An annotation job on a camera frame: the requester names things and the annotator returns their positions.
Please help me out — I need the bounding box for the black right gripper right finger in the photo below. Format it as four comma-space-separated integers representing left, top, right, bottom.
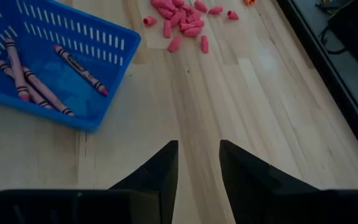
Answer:
219, 139, 358, 224

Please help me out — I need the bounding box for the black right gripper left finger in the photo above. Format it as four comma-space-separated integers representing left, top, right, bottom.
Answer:
0, 139, 179, 224

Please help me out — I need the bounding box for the blue slotted plastic basket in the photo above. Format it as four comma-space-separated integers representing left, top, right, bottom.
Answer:
0, 0, 142, 133

